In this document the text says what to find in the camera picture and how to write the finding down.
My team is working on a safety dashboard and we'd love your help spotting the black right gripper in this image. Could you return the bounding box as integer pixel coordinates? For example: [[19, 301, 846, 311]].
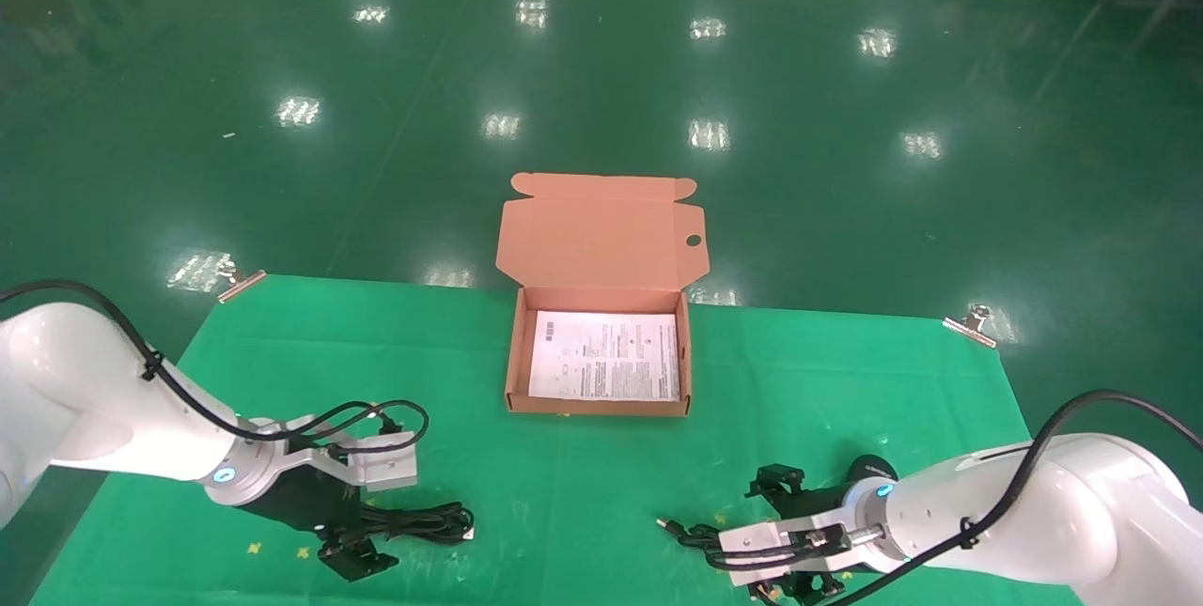
[[746, 464, 858, 603]]

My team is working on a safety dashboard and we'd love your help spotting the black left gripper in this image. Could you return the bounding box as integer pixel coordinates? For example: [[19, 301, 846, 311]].
[[242, 465, 400, 583]]

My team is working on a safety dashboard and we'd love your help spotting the black data cable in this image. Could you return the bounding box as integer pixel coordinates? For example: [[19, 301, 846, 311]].
[[350, 502, 476, 547]]

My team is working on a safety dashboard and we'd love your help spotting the black wired computer mouse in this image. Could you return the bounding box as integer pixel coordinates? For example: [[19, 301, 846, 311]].
[[656, 454, 899, 555]]

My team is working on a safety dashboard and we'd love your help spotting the open orange cardboard box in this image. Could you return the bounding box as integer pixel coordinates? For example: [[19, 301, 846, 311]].
[[495, 173, 707, 418]]

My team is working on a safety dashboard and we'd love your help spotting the green table mat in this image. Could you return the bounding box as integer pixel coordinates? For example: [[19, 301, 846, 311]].
[[28, 274, 1084, 606]]

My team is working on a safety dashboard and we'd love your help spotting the white printed instruction sheet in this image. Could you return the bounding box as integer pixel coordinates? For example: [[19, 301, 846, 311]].
[[528, 310, 680, 401]]

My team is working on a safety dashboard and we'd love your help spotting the metal binder clip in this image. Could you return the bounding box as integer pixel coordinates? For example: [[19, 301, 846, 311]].
[[217, 258, 268, 304], [943, 303, 999, 349]]

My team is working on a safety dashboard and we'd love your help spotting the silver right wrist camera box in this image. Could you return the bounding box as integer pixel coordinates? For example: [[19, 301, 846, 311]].
[[718, 514, 858, 587]]

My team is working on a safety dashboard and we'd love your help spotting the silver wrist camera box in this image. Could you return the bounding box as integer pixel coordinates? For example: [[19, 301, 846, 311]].
[[324, 431, 419, 493], [718, 514, 858, 587]]

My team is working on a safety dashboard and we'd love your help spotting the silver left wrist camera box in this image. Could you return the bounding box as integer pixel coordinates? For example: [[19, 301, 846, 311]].
[[324, 431, 419, 493]]

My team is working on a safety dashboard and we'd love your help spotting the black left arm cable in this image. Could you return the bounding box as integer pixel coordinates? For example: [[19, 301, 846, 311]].
[[0, 280, 430, 458]]

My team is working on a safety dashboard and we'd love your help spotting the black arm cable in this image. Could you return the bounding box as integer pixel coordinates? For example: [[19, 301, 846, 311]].
[[703, 390, 1203, 606], [0, 280, 430, 458]]

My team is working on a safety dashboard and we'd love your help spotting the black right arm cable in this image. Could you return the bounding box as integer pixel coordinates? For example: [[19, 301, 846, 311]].
[[703, 390, 1203, 606]]

